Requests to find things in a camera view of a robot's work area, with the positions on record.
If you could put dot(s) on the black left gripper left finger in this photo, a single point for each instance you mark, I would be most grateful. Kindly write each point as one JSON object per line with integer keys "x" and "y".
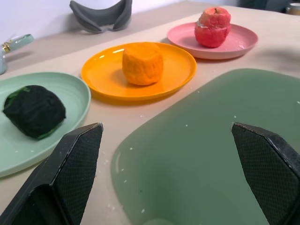
{"x": 58, "y": 178}

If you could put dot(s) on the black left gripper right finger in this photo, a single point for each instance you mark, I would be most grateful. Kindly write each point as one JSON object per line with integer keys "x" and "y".
{"x": 269, "y": 173}

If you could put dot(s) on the light green round plate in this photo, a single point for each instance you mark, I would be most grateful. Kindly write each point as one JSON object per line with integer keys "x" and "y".
{"x": 70, "y": 93}

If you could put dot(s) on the orange round plate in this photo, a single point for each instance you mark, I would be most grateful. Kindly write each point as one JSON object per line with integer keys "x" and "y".
{"x": 105, "y": 75}

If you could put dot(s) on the pink round plate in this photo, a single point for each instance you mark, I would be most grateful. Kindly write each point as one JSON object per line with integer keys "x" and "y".
{"x": 239, "y": 42}

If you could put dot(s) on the dark green foam fruit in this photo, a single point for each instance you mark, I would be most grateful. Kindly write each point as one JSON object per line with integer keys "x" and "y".
{"x": 35, "y": 110}

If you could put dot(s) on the green rectangular tray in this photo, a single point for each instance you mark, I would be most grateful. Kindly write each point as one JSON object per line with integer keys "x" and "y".
{"x": 199, "y": 150}

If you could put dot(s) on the orange foam fruit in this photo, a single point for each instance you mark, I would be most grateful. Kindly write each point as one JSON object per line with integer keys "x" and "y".
{"x": 143, "y": 64}

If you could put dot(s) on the red foam apple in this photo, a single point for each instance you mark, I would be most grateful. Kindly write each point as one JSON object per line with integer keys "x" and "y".
{"x": 212, "y": 27}

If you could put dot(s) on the small round jar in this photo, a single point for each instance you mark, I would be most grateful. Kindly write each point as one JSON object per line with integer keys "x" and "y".
{"x": 294, "y": 9}

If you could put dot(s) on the grey curved banana-shaped holder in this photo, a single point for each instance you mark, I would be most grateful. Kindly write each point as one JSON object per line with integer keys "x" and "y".
{"x": 100, "y": 16}

